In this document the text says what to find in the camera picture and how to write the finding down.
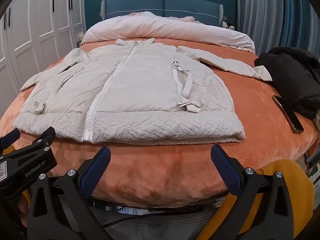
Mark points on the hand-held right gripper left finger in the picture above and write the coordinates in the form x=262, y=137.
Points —
x=96, y=167

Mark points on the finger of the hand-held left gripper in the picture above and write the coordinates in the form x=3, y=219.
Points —
x=46, y=136
x=10, y=138

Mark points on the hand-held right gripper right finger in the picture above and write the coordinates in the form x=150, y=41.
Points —
x=225, y=165

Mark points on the cream quilted zip jacket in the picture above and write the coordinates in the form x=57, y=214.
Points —
x=130, y=87

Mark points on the orange fleece blanket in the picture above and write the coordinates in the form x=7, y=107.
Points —
x=175, y=170

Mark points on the smartphone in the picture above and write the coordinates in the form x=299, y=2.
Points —
x=288, y=115

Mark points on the white panelled wardrobe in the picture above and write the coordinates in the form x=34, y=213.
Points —
x=37, y=35

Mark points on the black puffer jacket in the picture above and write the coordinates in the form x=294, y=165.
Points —
x=292, y=77

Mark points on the black and white bedside object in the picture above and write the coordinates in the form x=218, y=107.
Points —
x=228, y=25

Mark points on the pale pink duvet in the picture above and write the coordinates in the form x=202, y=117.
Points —
x=165, y=31

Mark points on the grey sheer curtain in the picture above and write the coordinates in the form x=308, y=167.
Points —
x=260, y=10

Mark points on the blue curtain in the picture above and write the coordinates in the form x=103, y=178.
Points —
x=300, y=15

